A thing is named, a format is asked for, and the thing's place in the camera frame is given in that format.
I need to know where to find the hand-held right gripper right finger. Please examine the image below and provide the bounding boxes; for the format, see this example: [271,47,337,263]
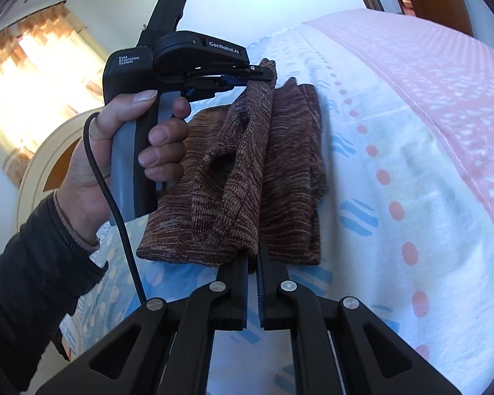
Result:
[255,241,462,395]

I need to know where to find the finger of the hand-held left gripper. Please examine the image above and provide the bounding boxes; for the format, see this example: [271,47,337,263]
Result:
[189,63,277,84]
[181,76,250,101]

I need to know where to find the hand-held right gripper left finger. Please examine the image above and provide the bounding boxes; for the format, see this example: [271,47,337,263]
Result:
[35,251,250,395]

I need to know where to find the brown knitted sweater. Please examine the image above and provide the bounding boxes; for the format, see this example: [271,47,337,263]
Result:
[137,58,328,274]

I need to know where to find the person's left forearm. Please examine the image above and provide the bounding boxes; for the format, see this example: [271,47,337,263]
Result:
[0,191,110,395]

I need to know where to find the person's left hand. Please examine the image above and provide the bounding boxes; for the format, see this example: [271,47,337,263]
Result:
[53,90,192,250]

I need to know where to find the white wooden headboard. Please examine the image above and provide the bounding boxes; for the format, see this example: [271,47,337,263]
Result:
[16,107,108,231]

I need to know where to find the blue pink patterned bed sheet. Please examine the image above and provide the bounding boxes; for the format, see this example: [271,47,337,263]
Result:
[60,8,494,395]

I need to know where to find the black cable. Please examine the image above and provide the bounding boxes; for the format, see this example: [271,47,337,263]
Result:
[83,112,148,302]

